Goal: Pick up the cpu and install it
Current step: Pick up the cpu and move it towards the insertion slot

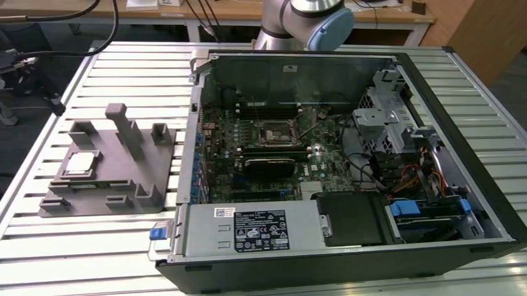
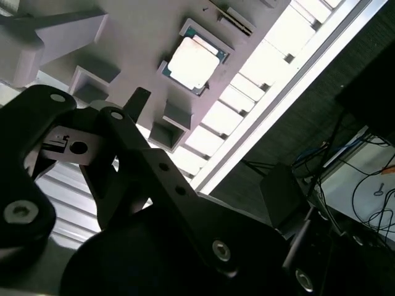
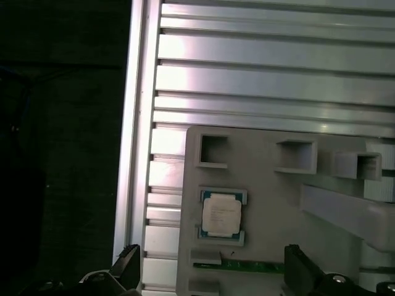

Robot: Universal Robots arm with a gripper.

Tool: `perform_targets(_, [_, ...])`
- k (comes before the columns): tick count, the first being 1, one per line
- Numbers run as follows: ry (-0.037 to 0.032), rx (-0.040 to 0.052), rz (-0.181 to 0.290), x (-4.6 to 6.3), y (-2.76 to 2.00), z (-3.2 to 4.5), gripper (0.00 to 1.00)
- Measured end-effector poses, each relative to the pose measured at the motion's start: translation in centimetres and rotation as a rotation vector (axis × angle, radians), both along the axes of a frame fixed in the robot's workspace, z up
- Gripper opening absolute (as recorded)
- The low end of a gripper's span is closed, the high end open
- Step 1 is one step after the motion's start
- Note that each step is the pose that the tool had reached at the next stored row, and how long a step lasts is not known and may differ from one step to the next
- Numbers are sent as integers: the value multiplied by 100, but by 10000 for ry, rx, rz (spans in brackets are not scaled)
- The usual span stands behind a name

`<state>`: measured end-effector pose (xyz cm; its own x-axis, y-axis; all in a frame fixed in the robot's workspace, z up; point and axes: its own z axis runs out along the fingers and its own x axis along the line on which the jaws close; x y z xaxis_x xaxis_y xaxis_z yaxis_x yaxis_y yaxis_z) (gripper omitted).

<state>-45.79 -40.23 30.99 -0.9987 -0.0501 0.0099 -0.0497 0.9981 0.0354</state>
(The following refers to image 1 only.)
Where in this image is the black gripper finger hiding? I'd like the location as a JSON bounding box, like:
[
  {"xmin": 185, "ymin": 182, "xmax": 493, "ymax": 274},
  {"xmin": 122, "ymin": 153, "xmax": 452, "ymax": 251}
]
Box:
[{"xmin": 37, "ymin": 57, "xmax": 66, "ymax": 117}]

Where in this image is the silver CPU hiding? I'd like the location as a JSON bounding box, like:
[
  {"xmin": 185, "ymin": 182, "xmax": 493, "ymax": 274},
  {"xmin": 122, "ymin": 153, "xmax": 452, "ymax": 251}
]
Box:
[{"xmin": 65, "ymin": 152, "xmax": 97, "ymax": 173}]

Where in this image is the dark office chair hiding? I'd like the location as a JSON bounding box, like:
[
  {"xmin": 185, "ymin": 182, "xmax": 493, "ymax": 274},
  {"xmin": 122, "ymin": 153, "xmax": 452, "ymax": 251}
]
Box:
[{"xmin": 0, "ymin": 23, "xmax": 54, "ymax": 97}]

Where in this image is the grey chair base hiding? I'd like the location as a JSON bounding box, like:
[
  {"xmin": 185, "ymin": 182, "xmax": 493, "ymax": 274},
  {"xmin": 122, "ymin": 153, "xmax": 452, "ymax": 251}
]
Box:
[{"xmin": 0, "ymin": 101, "xmax": 18, "ymax": 126}]

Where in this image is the grey parts rack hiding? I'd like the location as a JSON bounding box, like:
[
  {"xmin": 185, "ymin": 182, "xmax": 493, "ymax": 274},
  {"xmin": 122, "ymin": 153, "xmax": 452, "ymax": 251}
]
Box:
[{"xmin": 37, "ymin": 103, "xmax": 178, "ymax": 218}]

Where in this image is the green RAM stick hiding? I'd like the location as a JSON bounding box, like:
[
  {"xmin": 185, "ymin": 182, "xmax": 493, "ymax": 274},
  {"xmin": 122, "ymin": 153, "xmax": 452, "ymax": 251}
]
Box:
[{"xmin": 68, "ymin": 182, "xmax": 125, "ymax": 189}]

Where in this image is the white paper box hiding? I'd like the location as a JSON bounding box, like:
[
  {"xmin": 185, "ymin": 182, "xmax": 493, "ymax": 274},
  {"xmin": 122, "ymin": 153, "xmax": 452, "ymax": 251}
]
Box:
[{"xmin": 125, "ymin": 0, "xmax": 160, "ymax": 10}]

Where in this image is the wooden desk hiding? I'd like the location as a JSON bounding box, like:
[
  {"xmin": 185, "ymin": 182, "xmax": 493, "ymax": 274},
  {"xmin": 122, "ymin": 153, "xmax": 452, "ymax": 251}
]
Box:
[{"xmin": 0, "ymin": 0, "xmax": 437, "ymax": 47}]

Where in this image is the black RAM slot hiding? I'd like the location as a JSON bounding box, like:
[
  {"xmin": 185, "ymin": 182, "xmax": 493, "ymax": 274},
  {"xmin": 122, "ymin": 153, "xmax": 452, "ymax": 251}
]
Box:
[
  {"xmin": 237, "ymin": 107, "xmax": 300, "ymax": 113},
  {"xmin": 237, "ymin": 111, "xmax": 301, "ymax": 119},
  {"xmin": 237, "ymin": 103, "xmax": 300, "ymax": 109}
]

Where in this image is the grey power supply unit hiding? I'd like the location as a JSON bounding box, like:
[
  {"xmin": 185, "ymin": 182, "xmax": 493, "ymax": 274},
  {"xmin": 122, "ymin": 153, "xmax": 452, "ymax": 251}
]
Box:
[{"xmin": 180, "ymin": 202, "xmax": 325, "ymax": 258}]

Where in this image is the black graphics card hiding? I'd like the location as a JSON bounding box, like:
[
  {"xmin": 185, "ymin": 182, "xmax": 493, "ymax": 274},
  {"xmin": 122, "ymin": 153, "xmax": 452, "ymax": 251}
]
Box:
[{"xmin": 241, "ymin": 157, "xmax": 296, "ymax": 179}]

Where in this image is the silver finned heat sink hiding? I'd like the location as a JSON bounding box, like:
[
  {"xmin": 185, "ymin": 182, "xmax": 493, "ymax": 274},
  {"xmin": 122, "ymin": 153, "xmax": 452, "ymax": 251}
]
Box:
[{"xmin": 300, "ymin": 181, "xmax": 324, "ymax": 198}]

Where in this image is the green motherboard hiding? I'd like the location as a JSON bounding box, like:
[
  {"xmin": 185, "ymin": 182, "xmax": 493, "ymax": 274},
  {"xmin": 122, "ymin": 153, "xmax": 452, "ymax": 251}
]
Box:
[{"xmin": 197, "ymin": 103, "xmax": 370, "ymax": 204}]

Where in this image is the black open PC case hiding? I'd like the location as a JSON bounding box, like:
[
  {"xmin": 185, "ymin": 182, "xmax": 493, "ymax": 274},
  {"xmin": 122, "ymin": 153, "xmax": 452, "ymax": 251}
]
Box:
[{"xmin": 153, "ymin": 48, "xmax": 527, "ymax": 294}]

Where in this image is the metal drive cage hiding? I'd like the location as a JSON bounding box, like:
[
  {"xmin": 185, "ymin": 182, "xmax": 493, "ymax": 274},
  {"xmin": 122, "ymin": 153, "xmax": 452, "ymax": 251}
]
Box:
[{"xmin": 352, "ymin": 69, "xmax": 413, "ymax": 155}]

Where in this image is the black plastic shroud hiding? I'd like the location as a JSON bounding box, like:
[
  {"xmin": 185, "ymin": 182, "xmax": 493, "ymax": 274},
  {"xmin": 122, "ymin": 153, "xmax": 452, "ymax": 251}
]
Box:
[{"xmin": 314, "ymin": 191, "xmax": 392, "ymax": 247}]

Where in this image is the blue disk carrier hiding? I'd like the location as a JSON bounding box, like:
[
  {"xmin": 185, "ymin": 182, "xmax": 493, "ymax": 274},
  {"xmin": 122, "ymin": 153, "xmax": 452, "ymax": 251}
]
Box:
[{"xmin": 388, "ymin": 200, "xmax": 420, "ymax": 221}]

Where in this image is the wooden cabinet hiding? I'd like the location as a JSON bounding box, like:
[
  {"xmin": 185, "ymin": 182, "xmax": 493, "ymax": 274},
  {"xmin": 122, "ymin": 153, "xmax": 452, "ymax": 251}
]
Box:
[{"xmin": 422, "ymin": 0, "xmax": 527, "ymax": 84}]

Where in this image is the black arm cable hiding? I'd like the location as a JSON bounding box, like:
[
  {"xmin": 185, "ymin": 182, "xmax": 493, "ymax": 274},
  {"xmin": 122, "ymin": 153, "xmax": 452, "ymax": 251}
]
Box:
[{"xmin": 12, "ymin": 0, "xmax": 121, "ymax": 60}]

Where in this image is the black wire loop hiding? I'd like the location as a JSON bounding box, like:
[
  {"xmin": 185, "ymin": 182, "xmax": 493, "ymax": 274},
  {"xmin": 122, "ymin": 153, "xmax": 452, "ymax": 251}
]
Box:
[{"xmin": 344, "ymin": 152, "xmax": 384, "ymax": 186}]

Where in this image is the coloured wire bundle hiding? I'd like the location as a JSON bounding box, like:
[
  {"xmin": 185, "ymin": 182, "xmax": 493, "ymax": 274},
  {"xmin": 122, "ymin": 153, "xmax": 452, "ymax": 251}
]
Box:
[{"xmin": 385, "ymin": 147, "xmax": 450, "ymax": 199}]

